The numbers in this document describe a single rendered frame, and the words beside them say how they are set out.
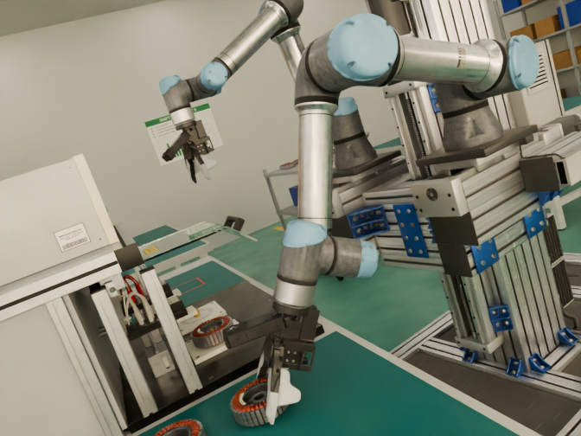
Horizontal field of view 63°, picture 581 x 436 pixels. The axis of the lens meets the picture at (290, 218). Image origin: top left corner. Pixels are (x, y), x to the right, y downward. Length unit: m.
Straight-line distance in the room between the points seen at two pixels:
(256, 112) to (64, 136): 2.52
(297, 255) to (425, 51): 0.48
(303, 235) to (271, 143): 6.15
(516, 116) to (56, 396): 1.49
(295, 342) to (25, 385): 0.51
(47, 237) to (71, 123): 5.49
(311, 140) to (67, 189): 0.53
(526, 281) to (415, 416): 1.02
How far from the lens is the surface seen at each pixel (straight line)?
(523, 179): 1.40
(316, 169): 1.01
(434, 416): 0.81
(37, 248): 1.13
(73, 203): 1.12
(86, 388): 1.05
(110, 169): 6.53
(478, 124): 1.30
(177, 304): 1.21
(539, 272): 1.82
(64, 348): 1.04
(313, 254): 0.85
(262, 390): 0.99
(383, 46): 0.94
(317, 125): 1.02
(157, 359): 1.24
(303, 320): 0.90
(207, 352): 1.23
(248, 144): 6.86
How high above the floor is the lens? 1.23
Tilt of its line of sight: 10 degrees down
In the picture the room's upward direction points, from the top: 19 degrees counter-clockwise
